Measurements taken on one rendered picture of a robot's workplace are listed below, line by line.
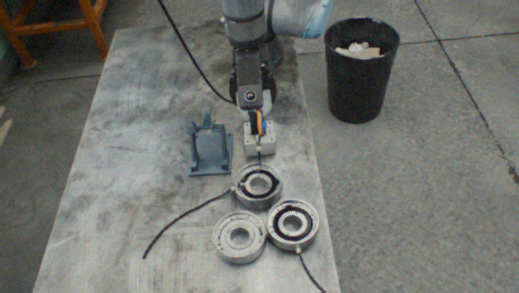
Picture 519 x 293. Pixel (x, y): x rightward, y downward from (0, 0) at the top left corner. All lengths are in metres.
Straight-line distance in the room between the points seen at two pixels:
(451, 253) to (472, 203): 0.27
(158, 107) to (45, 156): 1.34
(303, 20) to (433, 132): 1.28
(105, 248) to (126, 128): 0.36
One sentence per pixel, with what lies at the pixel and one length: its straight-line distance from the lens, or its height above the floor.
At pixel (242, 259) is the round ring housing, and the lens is 0.85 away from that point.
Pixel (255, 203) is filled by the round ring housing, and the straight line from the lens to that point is 0.92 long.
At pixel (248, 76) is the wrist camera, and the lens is 0.81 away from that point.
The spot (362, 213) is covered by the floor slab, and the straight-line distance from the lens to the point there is 1.91.
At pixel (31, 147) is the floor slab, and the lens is 2.58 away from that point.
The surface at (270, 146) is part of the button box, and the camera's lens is 1.02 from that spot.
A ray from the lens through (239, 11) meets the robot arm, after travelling 0.77.
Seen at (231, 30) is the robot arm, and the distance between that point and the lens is 0.80.
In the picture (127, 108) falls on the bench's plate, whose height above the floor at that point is 0.80.
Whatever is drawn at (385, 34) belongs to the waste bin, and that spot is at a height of 0.37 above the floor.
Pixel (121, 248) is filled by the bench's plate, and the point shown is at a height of 0.80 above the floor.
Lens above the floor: 1.58
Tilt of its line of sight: 47 degrees down
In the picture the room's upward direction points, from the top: 8 degrees counter-clockwise
